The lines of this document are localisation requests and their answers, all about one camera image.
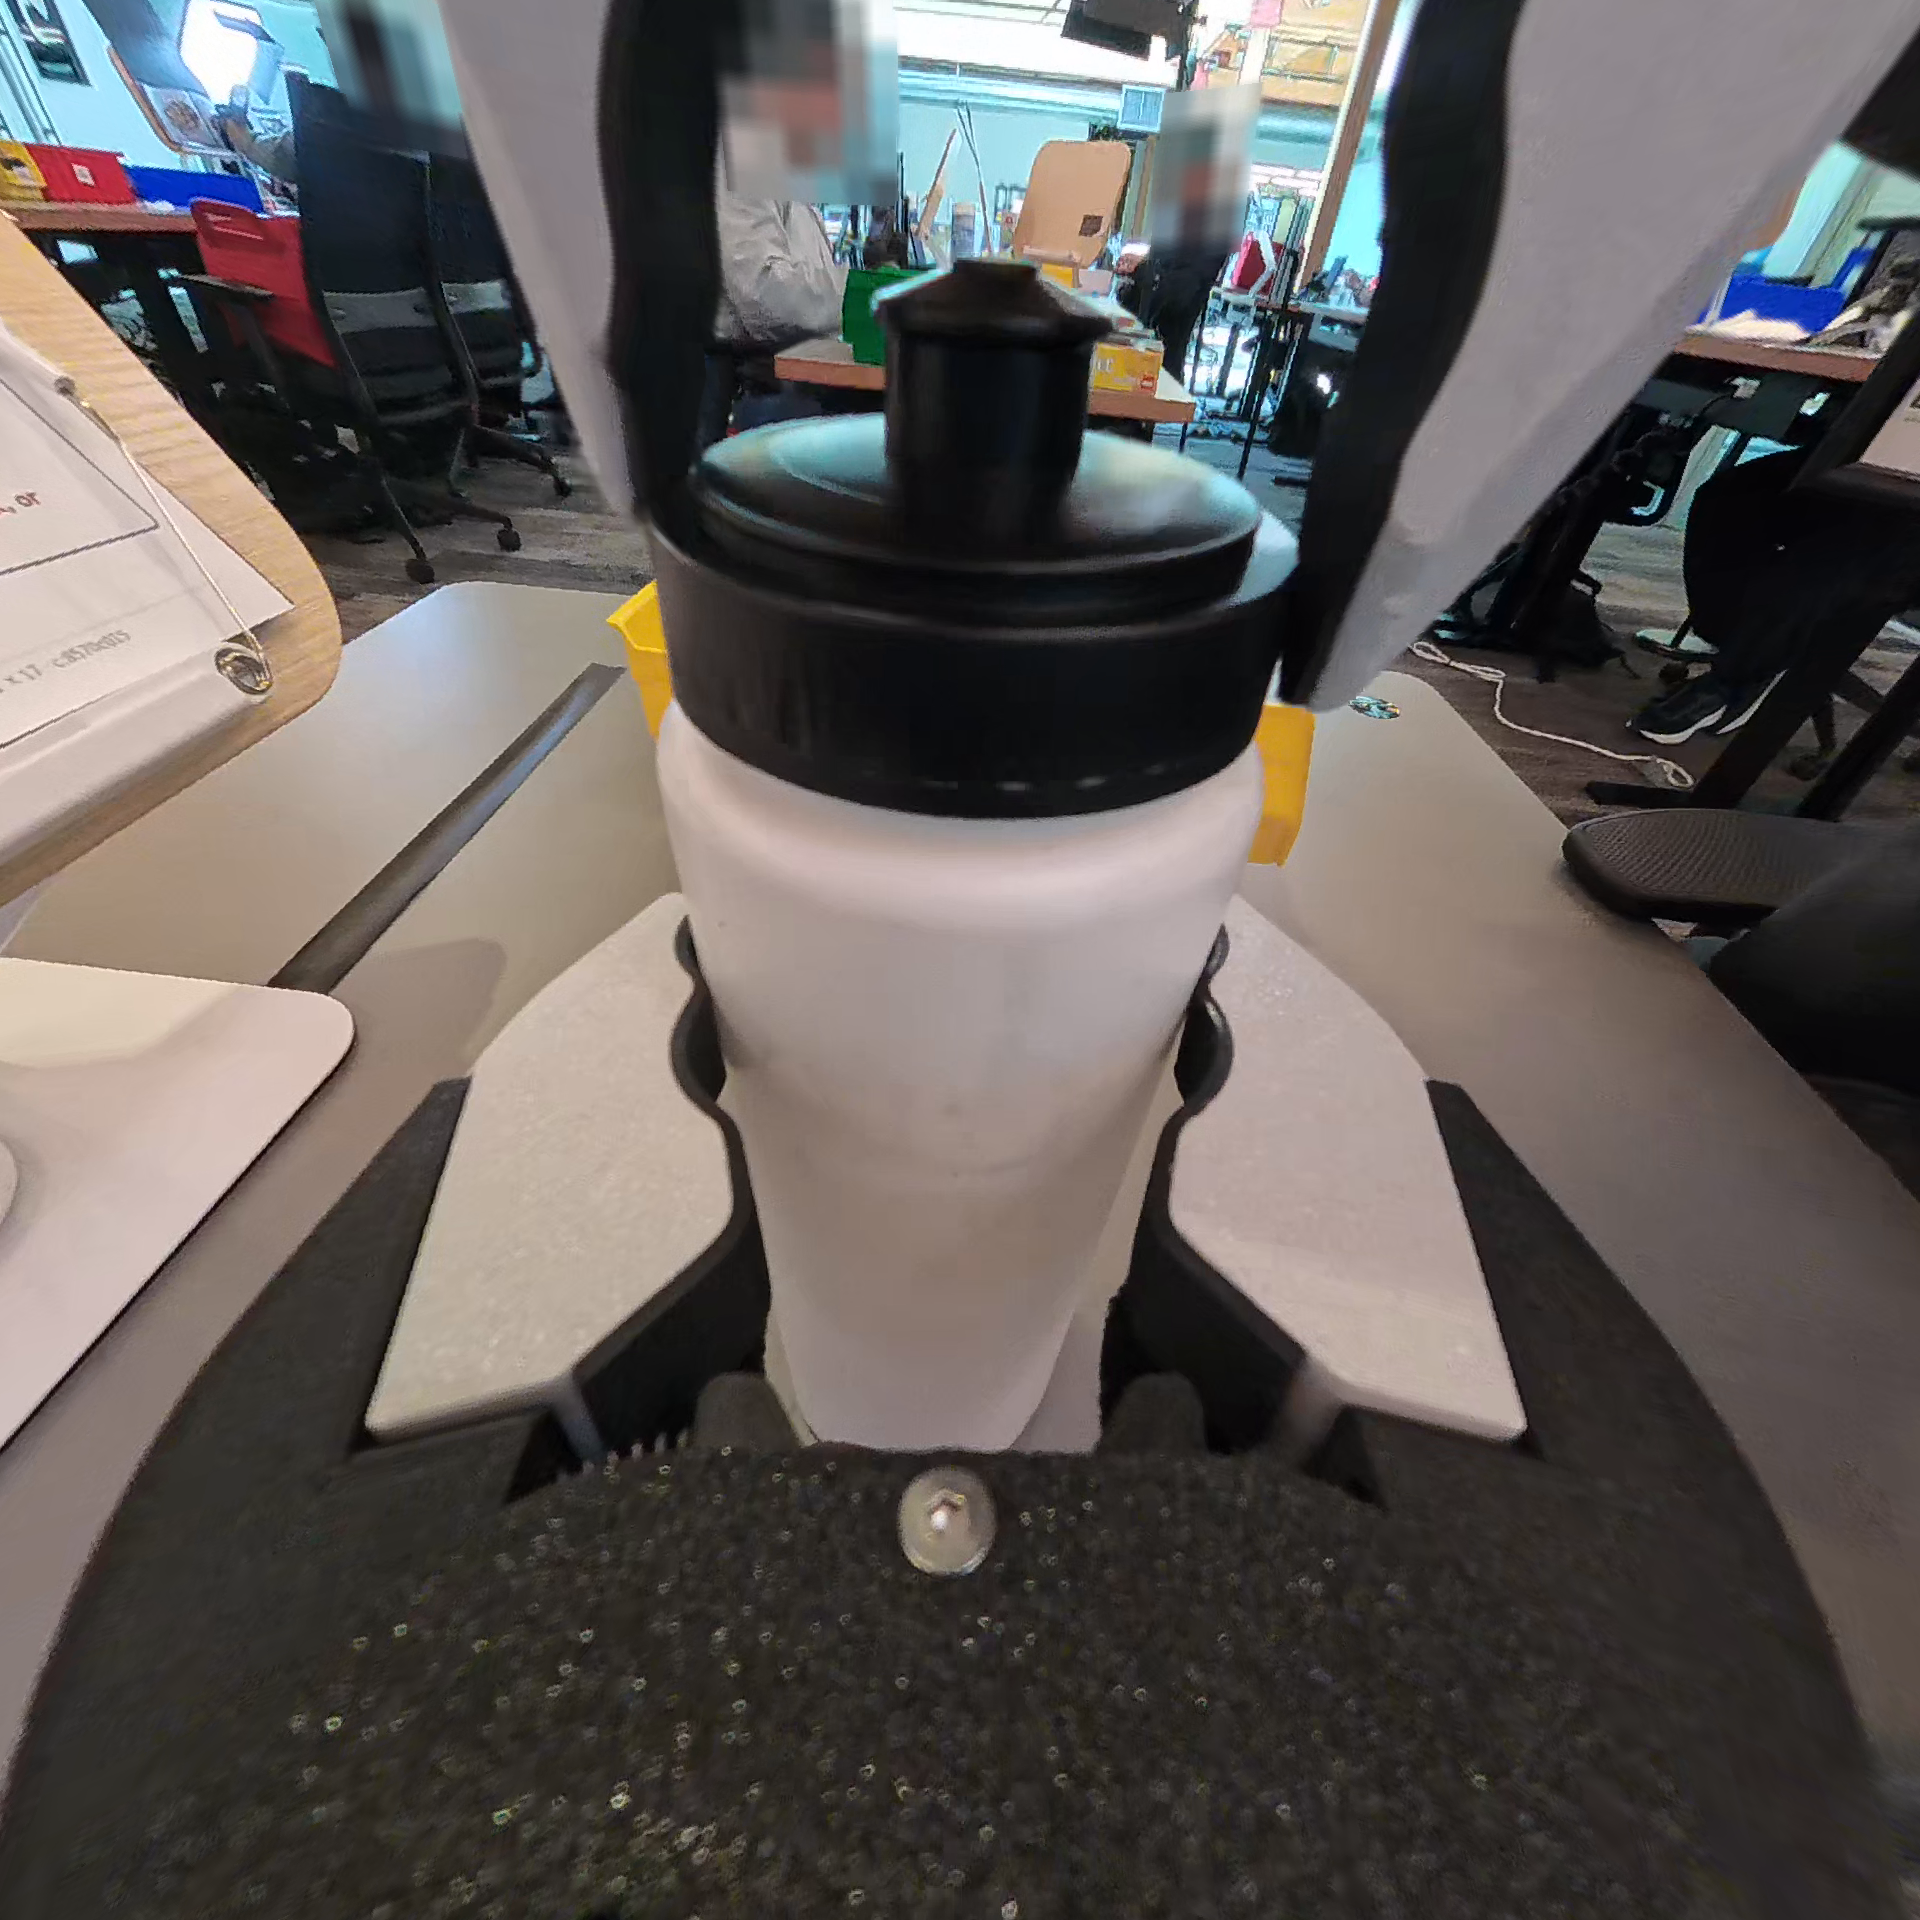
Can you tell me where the green plastic bin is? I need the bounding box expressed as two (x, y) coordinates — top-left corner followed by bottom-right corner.
(838, 269), (920, 365)

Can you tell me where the wooden instruction board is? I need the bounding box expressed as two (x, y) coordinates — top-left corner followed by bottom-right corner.
(0, 208), (342, 909)

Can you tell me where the wooden board on stand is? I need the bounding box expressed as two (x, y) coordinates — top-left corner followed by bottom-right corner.
(1008, 140), (1138, 271)

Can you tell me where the red office chair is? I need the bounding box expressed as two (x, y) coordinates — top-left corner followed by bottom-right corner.
(185, 200), (342, 376)

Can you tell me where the instruction board on stand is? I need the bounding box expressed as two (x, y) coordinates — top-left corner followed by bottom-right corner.
(0, 318), (298, 752)

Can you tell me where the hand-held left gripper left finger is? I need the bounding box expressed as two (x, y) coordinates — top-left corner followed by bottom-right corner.
(364, 896), (773, 1464)

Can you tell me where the black bottle lid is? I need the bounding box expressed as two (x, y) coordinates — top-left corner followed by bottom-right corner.
(648, 258), (1301, 819)

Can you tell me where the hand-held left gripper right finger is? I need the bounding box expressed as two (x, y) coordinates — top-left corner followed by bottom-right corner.
(1109, 914), (1533, 1466)

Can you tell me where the white floor cable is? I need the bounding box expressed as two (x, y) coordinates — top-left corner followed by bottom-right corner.
(1406, 637), (1702, 793)

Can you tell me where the wooden table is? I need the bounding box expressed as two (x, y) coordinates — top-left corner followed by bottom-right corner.
(771, 336), (1200, 427)
(1673, 326), (1920, 394)

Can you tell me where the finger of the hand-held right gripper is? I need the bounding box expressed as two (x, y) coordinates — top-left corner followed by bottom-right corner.
(434, 0), (724, 522)
(1279, 0), (1920, 710)

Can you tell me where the black mesh office chair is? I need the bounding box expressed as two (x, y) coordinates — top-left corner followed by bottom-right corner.
(1561, 809), (1920, 1092)

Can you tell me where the yellow plastic bin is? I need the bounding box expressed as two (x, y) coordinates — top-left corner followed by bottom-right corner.
(605, 580), (1320, 872)

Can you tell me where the small red bin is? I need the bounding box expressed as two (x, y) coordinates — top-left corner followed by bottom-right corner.
(25, 140), (142, 207)

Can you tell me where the white plastic bottle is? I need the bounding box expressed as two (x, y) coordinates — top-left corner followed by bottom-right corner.
(656, 697), (1263, 1454)

